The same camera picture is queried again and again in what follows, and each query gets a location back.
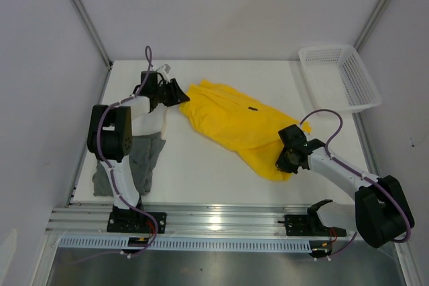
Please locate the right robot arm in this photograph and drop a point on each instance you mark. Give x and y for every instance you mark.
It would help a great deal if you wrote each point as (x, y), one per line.
(380, 212)

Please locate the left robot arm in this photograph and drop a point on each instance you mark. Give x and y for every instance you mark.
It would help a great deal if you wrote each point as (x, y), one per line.
(110, 139)

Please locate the yellow shorts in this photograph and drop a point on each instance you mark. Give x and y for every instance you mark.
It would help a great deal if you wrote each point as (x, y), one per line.
(239, 123)

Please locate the grey shorts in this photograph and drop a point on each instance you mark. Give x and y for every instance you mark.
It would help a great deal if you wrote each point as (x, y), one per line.
(143, 158)

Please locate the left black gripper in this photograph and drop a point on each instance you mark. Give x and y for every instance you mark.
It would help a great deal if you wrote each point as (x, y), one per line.
(177, 96)

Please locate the slotted cable duct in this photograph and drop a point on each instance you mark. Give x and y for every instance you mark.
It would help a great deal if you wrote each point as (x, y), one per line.
(194, 244)

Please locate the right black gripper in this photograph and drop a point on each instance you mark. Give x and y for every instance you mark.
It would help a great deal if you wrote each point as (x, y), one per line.
(281, 165)

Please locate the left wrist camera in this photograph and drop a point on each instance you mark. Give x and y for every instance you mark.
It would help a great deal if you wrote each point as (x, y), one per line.
(164, 70)

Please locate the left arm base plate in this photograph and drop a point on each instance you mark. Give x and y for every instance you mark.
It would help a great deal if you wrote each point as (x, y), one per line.
(129, 221)

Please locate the white plastic basket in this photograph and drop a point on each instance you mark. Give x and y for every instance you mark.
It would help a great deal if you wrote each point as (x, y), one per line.
(337, 79)

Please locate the aluminium rail frame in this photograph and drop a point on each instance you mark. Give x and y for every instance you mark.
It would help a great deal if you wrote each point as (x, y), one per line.
(194, 221)

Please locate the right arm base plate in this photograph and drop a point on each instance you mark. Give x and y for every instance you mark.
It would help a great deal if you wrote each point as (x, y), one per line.
(307, 225)

